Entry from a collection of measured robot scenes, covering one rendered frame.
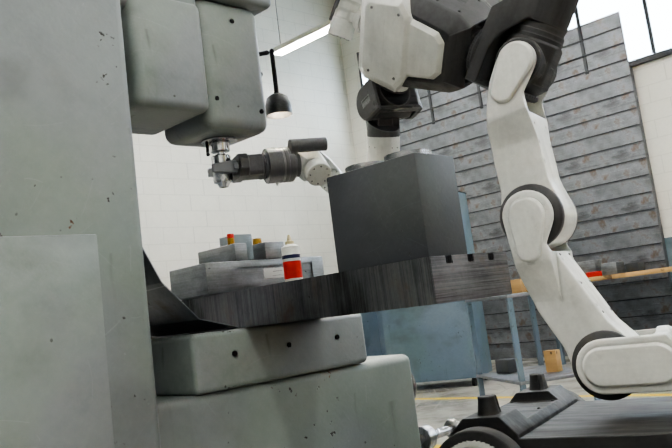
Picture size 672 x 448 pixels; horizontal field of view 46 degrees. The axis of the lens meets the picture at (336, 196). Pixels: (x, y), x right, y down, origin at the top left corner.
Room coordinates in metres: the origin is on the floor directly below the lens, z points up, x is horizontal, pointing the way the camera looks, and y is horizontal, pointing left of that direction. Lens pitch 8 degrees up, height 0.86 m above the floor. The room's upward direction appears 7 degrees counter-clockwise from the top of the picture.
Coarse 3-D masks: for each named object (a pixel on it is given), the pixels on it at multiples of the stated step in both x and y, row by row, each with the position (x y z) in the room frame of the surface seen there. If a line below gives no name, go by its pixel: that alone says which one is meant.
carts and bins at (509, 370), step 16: (512, 288) 5.35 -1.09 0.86; (512, 304) 4.87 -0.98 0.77; (512, 320) 4.87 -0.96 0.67; (512, 336) 4.89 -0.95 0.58; (544, 352) 5.18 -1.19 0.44; (480, 368) 5.62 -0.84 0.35; (496, 368) 5.53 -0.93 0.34; (512, 368) 5.45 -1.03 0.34; (528, 368) 5.60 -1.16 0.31; (544, 368) 5.46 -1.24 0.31; (560, 368) 5.15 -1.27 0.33; (480, 384) 5.62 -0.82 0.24
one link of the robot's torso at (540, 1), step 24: (504, 0) 1.73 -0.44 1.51; (528, 0) 1.71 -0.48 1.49; (552, 0) 1.69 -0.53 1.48; (576, 0) 1.71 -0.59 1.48; (504, 24) 1.74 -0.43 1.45; (528, 24) 1.72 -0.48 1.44; (552, 24) 1.71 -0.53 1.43; (480, 48) 1.77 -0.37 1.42; (480, 72) 1.83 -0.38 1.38; (528, 96) 1.76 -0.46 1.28
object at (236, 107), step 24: (216, 24) 1.79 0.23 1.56; (240, 24) 1.85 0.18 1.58; (216, 48) 1.79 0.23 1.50; (240, 48) 1.84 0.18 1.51; (216, 72) 1.78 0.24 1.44; (240, 72) 1.83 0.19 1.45; (216, 96) 1.77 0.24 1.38; (240, 96) 1.83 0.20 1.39; (192, 120) 1.80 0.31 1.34; (216, 120) 1.78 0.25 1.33; (240, 120) 1.82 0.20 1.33; (264, 120) 1.88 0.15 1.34; (192, 144) 1.91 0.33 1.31
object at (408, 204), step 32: (384, 160) 1.45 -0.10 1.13; (416, 160) 1.37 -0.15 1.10; (448, 160) 1.44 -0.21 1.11; (352, 192) 1.48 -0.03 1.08; (384, 192) 1.42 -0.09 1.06; (416, 192) 1.37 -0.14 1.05; (448, 192) 1.43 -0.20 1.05; (352, 224) 1.48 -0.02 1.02; (384, 224) 1.43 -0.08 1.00; (416, 224) 1.38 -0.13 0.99; (448, 224) 1.42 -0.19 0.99; (352, 256) 1.49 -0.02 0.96; (384, 256) 1.44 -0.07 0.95; (416, 256) 1.39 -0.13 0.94
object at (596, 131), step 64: (576, 64) 9.09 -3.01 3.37; (448, 128) 10.46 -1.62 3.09; (576, 128) 9.18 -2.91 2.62; (640, 128) 8.66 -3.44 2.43; (576, 192) 9.28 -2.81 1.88; (640, 192) 8.75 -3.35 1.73; (512, 256) 9.99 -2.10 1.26; (576, 256) 9.38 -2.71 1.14; (640, 256) 8.84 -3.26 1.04; (640, 320) 8.94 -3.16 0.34
